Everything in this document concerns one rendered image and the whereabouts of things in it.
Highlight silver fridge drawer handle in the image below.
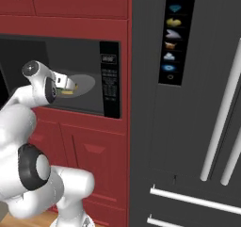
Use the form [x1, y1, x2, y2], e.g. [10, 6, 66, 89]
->
[149, 186, 241, 216]
[146, 217, 186, 227]

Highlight grey microwave turntable plate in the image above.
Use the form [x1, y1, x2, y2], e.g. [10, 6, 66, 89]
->
[61, 73, 96, 98]

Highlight dark grey fridge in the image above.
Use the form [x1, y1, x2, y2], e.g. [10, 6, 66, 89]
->
[129, 0, 241, 227]

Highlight yellow green sponge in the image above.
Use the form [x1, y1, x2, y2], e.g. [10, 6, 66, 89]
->
[59, 89, 78, 97]

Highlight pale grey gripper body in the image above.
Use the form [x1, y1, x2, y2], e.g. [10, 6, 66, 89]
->
[54, 72, 79, 93]

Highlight black built-in microwave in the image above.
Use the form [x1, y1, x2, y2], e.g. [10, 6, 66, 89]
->
[0, 34, 122, 120]

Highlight long silver fridge handle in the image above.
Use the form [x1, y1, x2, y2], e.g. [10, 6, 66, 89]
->
[219, 133, 241, 186]
[200, 38, 241, 182]

